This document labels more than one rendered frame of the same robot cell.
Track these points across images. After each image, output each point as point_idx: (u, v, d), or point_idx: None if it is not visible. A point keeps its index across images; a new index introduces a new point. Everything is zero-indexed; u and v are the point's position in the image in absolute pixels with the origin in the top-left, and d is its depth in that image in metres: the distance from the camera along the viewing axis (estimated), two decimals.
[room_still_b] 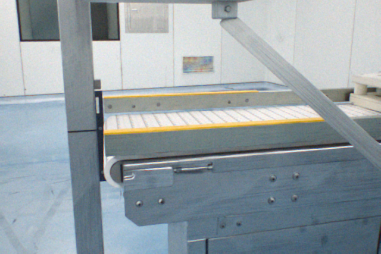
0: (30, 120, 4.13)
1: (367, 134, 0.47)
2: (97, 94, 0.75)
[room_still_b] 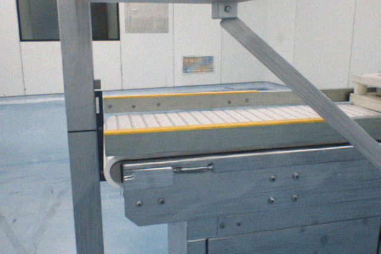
0: (30, 120, 4.13)
1: (367, 134, 0.47)
2: (97, 94, 0.75)
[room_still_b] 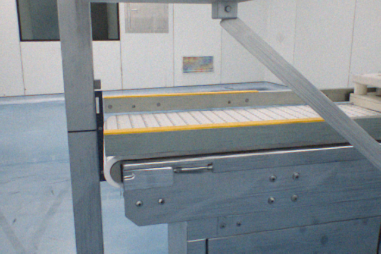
0: (30, 120, 4.13)
1: (367, 134, 0.47)
2: (97, 94, 0.75)
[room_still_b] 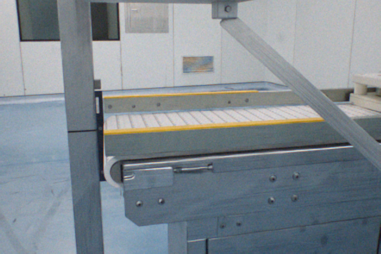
0: (30, 120, 4.13)
1: (367, 134, 0.47)
2: (97, 94, 0.75)
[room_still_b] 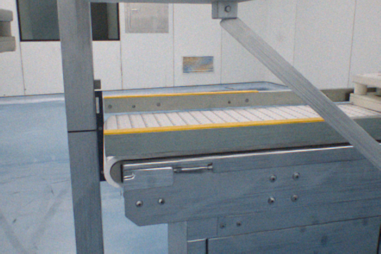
0: (30, 120, 4.13)
1: (367, 134, 0.47)
2: (97, 94, 0.75)
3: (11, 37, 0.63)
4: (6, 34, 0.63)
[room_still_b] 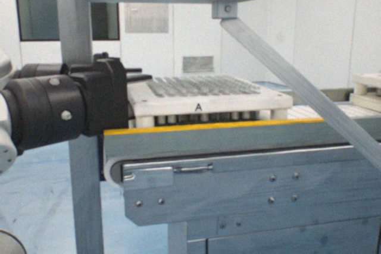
0: None
1: (367, 134, 0.47)
2: None
3: None
4: None
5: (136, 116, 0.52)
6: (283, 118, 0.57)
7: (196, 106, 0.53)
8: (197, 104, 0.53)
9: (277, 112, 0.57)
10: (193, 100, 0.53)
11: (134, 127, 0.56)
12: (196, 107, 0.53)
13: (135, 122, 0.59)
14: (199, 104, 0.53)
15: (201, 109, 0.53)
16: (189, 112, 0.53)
